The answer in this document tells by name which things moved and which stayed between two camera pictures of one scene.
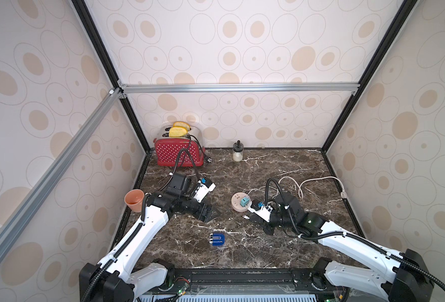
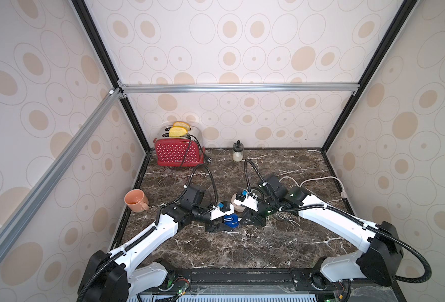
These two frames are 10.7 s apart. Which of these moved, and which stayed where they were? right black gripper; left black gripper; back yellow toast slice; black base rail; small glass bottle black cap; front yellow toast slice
Moved: right black gripper; left black gripper
Stayed: back yellow toast slice; front yellow toast slice; small glass bottle black cap; black base rail
